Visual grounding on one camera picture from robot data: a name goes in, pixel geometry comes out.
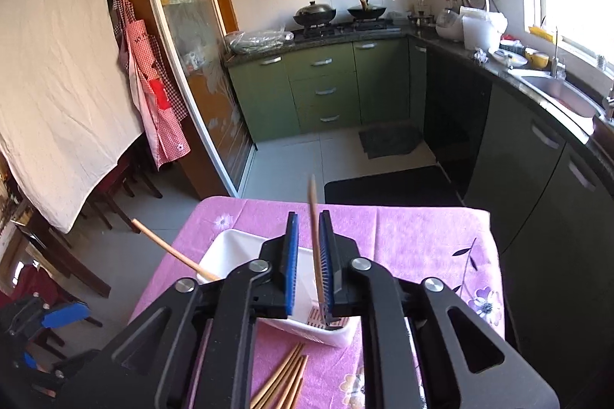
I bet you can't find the glass sliding door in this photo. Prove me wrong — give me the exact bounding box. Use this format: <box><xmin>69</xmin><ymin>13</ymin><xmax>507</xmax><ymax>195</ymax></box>
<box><xmin>134</xmin><ymin>0</ymin><xmax>257</xmax><ymax>199</ymax></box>

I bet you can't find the small dark floor mat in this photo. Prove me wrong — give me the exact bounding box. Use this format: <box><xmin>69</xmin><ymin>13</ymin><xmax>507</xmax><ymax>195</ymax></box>
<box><xmin>359</xmin><ymin>124</ymin><xmax>425</xmax><ymax>159</ymax></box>

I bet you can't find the large black floor mat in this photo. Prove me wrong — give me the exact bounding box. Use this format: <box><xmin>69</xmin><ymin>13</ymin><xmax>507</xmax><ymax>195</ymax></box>
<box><xmin>324</xmin><ymin>166</ymin><xmax>464</xmax><ymax>208</ymax></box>

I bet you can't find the tall curved steel faucet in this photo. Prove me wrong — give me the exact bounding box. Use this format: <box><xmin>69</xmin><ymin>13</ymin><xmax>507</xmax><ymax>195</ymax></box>
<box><xmin>601</xmin><ymin>83</ymin><xmax>614</xmax><ymax>123</ymax></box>

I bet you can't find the steel kitchen sink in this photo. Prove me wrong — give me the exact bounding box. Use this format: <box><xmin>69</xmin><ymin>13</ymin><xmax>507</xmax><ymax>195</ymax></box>
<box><xmin>508</xmin><ymin>70</ymin><xmax>605</xmax><ymax>119</ymax></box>

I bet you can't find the yellow bowl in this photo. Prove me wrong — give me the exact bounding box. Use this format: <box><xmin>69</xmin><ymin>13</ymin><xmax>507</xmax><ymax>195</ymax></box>
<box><xmin>524</xmin><ymin>49</ymin><xmax>550</xmax><ymax>70</ymax></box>

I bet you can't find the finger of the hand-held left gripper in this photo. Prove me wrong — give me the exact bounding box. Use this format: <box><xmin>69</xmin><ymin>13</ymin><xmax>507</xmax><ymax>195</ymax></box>
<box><xmin>21</xmin><ymin>349</ymin><xmax>99</xmax><ymax>391</ymax></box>
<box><xmin>42</xmin><ymin>301</ymin><xmax>92</xmax><ymax>329</ymax></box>

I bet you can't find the white plastic utensil holder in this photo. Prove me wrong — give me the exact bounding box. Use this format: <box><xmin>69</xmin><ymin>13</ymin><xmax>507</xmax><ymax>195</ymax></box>
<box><xmin>196</xmin><ymin>229</ymin><xmax>361</xmax><ymax>348</ymax></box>

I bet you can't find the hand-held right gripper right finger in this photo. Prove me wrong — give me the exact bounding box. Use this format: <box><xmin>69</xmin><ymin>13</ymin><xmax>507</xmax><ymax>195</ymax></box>
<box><xmin>319</xmin><ymin>210</ymin><xmax>562</xmax><ymax>409</ymax></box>

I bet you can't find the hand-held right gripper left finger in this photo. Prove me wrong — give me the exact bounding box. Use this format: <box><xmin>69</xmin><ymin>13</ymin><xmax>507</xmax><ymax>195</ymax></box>
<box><xmin>58</xmin><ymin>212</ymin><xmax>300</xmax><ymax>409</ymax></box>

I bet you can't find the dark wooden chair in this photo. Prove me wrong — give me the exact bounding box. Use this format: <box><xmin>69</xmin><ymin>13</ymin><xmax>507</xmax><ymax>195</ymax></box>
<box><xmin>81</xmin><ymin>135</ymin><xmax>164</xmax><ymax>232</ymax></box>

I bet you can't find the black gas stove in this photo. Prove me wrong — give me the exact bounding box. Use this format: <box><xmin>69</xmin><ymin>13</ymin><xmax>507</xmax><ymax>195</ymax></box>
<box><xmin>290</xmin><ymin>20</ymin><xmax>401</xmax><ymax>42</ymax></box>

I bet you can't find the dark stone countertop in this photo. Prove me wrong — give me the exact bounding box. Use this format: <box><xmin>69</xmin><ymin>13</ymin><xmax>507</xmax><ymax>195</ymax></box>
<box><xmin>225</xmin><ymin>27</ymin><xmax>614</xmax><ymax>160</ymax></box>

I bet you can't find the white rice cooker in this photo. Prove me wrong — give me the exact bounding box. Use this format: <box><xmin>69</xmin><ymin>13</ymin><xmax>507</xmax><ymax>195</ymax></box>
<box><xmin>436</xmin><ymin>8</ymin><xmax>465</xmax><ymax>41</ymax></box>

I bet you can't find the bunch of wooden chopsticks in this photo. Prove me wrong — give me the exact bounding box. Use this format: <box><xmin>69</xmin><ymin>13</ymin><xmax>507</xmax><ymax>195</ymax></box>
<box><xmin>249</xmin><ymin>342</ymin><xmax>309</xmax><ymax>409</ymax></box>

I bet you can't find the red checked apron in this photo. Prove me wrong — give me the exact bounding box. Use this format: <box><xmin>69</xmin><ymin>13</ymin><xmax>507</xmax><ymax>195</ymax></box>
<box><xmin>111</xmin><ymin>0</ymin><xmax>190</xmax><ymax>172</ymax></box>

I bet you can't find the dark base cabinet run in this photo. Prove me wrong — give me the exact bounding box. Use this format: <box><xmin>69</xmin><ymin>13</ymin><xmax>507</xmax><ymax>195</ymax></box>
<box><xmin>424</xmin><ymin>49</ymin><xmax>614</xmax><ymax>409</ymax></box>

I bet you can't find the long wooden chopstick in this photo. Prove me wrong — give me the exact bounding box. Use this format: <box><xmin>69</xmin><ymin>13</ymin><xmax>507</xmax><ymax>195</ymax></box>
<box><xmin>307</xmin><ymin>174</ymin><xmax>327</xmax><ymax>311</ymax></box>
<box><xmin>130</xmin><ymin>218</ymin><xmax>221</xmax><ymax>283</ymax></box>

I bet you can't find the purple floral tablecloth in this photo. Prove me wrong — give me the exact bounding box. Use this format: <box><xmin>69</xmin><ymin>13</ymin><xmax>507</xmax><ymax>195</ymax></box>
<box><xmin>129</xmin><ymin>196</ymin><xmax>507</xmax><ymax>409</ymax></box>

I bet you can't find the white plate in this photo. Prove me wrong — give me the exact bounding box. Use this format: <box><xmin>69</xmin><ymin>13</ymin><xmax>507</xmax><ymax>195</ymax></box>
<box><xmin>494</xmin><ymin>49</ymin><xmax>528</xmax><ymax>68</ymax></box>

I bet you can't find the black wok with lid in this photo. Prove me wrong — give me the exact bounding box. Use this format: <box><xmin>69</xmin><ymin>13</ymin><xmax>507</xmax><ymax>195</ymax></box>
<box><xmin>294</xmin><ymin>0</ymin><xmax>337</xmax><ymax>28</ymax></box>

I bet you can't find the small steel faucet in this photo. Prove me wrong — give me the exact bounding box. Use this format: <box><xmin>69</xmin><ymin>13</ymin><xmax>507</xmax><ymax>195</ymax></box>
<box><xmin>551</xmin><ymin>27</ymin><xmax>567</xmax><ymax>78</ymax></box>

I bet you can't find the white plastic bucket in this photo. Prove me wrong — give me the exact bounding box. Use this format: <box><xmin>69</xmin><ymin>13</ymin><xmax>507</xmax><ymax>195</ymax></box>
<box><xmin>459</xmin><ymin>6</ymin><xmax>508</xmax><ymax>52</ymax></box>

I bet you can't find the black wok with wooden handle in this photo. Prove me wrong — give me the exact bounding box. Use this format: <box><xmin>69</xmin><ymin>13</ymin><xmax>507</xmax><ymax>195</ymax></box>
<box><xmin>346</xmin><ymin>0</ymin><xmax>387</xmax><ymax>22</ymax></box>

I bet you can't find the green base cabinet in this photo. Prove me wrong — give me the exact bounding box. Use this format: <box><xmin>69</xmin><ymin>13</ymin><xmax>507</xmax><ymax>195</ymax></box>
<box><xmin>226</xmin><ymin>37</ymin><xmax>427</xmax><ymax>144</ymax></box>

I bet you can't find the white hanging sheet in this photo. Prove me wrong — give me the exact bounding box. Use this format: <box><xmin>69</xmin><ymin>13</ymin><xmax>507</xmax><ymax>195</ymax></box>
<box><xmin>0</xmin><ymin>0</ymin><xmax>147</xmax><ymax>234</ymax></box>

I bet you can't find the clear plastic bag bundle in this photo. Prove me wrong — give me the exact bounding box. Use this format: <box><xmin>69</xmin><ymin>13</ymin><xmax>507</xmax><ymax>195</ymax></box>
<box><xmin>224</xmin><ymin>30</ymin><xmax>294</xmax><ymax>55</ymax></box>

